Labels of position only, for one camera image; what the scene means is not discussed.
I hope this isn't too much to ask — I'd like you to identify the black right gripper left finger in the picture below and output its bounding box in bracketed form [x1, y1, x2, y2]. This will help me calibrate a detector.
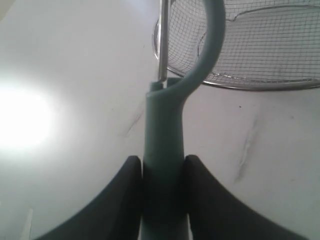
[40, 155, 143, 240]

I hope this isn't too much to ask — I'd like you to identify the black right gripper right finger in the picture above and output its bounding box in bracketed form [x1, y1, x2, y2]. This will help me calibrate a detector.
[183, 155, 305, 240]

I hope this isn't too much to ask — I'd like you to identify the teal handled peeler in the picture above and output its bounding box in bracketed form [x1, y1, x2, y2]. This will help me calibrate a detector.
[140, 0, 226, 240]

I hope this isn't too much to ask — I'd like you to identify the oval wire mesh basket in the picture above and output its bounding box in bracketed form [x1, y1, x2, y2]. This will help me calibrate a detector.
[163, 0, 320, 91]

